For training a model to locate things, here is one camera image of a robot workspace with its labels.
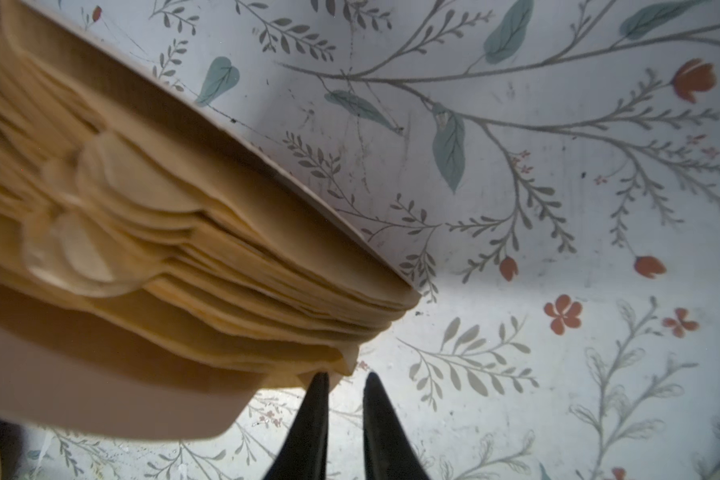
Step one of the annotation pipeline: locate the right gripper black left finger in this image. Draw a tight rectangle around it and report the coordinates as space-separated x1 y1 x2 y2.
263 373 329 480

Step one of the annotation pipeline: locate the orange coffee filter pack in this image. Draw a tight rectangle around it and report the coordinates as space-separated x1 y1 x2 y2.
0 1 420 440

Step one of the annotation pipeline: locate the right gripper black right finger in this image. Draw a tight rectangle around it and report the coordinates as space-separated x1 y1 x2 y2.
363 372 430 480

